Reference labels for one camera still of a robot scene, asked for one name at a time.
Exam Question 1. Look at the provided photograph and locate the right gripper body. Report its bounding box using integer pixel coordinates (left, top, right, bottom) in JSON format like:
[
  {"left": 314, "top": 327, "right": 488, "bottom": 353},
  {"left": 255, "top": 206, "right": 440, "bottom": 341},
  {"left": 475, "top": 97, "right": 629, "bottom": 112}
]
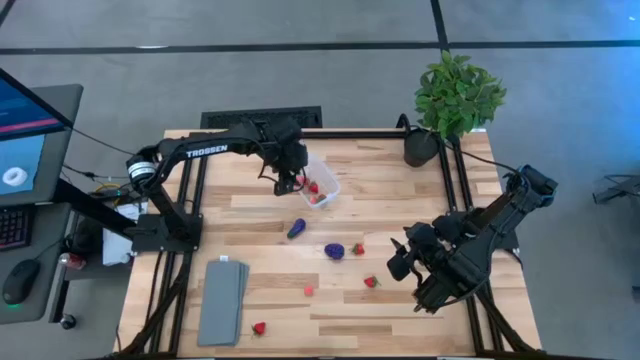
[{"left": 404, "top": 222, "right": 454, "bottom": 281}]

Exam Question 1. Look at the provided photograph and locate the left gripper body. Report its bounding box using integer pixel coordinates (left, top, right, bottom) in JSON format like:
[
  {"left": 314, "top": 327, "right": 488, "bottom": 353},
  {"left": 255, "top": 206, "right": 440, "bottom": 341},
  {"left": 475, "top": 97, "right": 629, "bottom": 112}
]
[{"left": 269, "top": 117, "right": 310, "bottom": 174}]

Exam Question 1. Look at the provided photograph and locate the purple toy eggplant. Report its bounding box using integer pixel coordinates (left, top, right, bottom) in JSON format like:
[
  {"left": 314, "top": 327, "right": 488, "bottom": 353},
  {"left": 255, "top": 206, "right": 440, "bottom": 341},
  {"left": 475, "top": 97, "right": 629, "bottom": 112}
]
[{"left": 286, "top": 217, "right": 307, "bottom": 240}]

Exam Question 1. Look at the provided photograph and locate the clear plastic tupperware container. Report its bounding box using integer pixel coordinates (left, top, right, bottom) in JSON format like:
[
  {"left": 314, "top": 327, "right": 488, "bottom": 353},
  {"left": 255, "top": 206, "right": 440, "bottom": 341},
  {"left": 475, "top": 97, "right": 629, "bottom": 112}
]
[{"left": 294, "top": 152, "right": 342, "bottom": 210}]

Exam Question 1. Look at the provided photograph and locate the black floor vent grille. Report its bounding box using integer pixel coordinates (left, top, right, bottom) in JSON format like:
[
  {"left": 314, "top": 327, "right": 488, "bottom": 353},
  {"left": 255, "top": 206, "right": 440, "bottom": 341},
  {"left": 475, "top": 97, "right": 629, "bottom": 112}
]
[{"left": 199, "top": 105, "right": 324, "bottom": 130}]

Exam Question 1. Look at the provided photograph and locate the grey folded cloth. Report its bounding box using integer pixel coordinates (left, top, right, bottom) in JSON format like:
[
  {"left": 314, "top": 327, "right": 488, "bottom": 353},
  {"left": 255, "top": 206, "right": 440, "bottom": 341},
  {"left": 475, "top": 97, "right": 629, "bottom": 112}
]
[{"left": 196, "top": 255, "right": 251, "bottom": 348}]

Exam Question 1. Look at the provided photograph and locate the green plant in black pot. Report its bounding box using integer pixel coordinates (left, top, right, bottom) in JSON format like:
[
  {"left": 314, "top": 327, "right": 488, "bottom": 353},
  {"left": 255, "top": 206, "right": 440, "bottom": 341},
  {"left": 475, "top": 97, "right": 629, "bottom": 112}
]
[{"left": 402, "top": 49, "right": 508, "bottom": 169}]

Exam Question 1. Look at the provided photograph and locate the white paper sheet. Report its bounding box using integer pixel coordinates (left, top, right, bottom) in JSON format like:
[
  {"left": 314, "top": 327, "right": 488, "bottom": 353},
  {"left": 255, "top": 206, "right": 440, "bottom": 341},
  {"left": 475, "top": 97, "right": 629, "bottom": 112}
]
[{"left": 102, "top": 202, "right": 149, "bottom": 266}]

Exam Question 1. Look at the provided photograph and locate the black desk support bar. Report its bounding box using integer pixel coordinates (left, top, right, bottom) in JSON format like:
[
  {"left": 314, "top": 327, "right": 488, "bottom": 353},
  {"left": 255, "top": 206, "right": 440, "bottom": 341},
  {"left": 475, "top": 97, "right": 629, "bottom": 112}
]
[{"left": 52, "top": 178, "right": 139, "bottom": 239}]

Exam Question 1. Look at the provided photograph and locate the computer side desk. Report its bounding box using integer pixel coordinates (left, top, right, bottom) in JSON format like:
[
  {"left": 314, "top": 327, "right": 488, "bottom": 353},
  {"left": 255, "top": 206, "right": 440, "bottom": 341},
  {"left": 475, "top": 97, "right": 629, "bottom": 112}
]
[{"left": 0, "top": 83, "right": 85, "bottom": 326}]

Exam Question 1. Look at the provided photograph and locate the red and silver can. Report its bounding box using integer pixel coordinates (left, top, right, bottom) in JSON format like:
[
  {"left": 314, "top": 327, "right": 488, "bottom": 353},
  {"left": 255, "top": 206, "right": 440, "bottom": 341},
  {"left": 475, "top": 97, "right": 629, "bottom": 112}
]
[{"left": 58, "top": 252, "right": 87, "bottom": 271}]

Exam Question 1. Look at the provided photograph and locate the computer monitor blue screen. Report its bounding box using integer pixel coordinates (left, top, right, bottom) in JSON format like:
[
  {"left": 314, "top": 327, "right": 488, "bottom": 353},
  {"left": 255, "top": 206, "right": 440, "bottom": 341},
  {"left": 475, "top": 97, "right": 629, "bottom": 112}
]
[{"left": 0, "top": 67, "right": 75, "bottom": 197}]

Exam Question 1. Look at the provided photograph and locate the black computer keyboard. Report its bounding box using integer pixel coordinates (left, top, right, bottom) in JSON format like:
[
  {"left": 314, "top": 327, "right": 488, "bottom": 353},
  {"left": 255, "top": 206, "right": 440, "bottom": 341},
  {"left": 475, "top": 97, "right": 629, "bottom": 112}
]
[{"left": 0, "top": 204, "right": 32, "bottom": 252}]

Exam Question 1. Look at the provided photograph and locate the black computer mouse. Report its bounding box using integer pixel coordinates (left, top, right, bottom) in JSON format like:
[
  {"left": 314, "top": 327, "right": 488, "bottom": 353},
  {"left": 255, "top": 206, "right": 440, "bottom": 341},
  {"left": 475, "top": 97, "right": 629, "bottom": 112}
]
[{"left": 1, "top": 258, "right": 42, "bottom": 306}]

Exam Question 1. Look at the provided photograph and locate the black aluminium table frame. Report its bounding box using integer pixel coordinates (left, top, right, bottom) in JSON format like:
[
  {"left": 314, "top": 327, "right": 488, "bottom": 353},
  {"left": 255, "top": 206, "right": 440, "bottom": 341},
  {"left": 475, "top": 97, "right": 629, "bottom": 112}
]
[{"left": 112, "top": 127, "right": 544, "bottom": 360}]

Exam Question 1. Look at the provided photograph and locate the long black cable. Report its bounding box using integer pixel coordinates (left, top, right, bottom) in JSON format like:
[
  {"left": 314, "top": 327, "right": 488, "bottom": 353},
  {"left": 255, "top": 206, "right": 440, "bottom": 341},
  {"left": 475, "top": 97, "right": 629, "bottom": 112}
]
[{"left": 443, "top": 141, "right": 524, "bottom": 177}]

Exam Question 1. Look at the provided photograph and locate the black hub with cables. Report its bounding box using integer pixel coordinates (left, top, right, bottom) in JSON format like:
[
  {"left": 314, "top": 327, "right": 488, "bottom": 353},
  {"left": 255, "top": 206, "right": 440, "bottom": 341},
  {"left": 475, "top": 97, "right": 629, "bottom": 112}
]
[{"left": 89, "top": 182, "right": 131, "bottom": 201}]

